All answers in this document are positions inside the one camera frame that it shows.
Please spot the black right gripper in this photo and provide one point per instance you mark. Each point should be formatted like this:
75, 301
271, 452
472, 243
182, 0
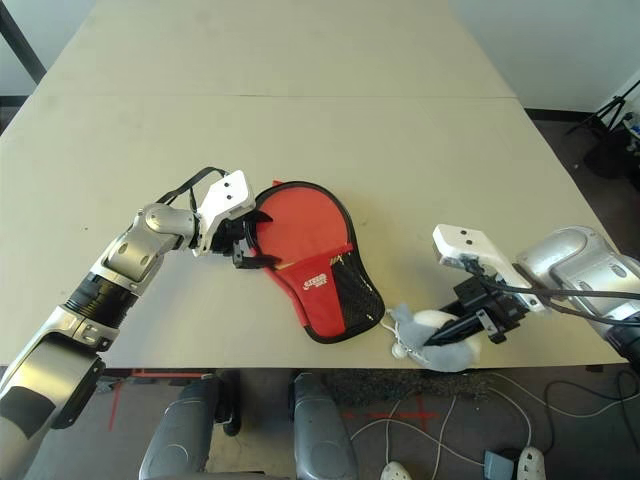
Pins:
492, 312

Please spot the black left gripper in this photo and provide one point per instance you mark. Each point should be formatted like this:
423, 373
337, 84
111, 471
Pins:
232, 237

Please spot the red black paddle case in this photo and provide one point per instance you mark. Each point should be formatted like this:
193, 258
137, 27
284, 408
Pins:
320, 300

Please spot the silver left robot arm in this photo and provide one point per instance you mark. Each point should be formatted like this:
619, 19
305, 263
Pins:
125, 250

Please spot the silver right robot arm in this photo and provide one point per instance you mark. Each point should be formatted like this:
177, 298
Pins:
575, 260

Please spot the dark speckled floor mat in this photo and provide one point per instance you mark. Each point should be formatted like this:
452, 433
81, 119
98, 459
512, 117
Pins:
390, 387

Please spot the grey right robot leg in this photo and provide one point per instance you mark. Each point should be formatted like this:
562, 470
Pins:
320, 430

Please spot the grey robot leg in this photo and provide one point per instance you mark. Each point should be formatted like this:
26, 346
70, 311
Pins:
320, 430
177, 435

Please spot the grey crumpled foam piece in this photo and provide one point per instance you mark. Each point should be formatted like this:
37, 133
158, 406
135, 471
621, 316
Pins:
109, 385

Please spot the grey left robot leg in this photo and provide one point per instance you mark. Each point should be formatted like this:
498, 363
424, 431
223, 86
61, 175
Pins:
177, 435

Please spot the black bag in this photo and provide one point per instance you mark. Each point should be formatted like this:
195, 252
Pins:
610, 155

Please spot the white box with bottles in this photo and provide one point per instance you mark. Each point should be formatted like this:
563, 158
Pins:
634, 130

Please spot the black tripod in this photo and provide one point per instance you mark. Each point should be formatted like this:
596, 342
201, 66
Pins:
612, 107

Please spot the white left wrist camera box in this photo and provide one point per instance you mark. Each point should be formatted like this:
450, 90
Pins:
227, 192

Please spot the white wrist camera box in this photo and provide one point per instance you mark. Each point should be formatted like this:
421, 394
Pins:
465, 242
227, 192

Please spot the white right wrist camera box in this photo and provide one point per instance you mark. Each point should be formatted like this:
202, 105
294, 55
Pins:
465, 242

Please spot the black post under table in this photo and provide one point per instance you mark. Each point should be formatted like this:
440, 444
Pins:
230, 402

